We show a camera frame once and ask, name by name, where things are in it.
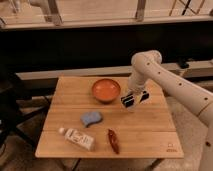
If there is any black chair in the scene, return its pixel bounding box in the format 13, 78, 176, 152
0, 66, 49, 148

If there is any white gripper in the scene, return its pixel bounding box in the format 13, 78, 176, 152
121, 88, 149, 110

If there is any orange ceramic bowl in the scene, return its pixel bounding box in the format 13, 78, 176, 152
92, 78, 121, 103

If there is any wooden table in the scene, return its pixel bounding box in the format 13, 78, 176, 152
36, 77, 183, 158

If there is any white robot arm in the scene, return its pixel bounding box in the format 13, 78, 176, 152
121, 50, 213, 171

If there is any metal window railing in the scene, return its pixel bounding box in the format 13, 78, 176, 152
0, 0, 213, 30

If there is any red chili pepper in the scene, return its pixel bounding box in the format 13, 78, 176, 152
108, 129, 120, 154

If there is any white tube with cap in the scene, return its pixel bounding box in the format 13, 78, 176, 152
58, 127, 95, 151

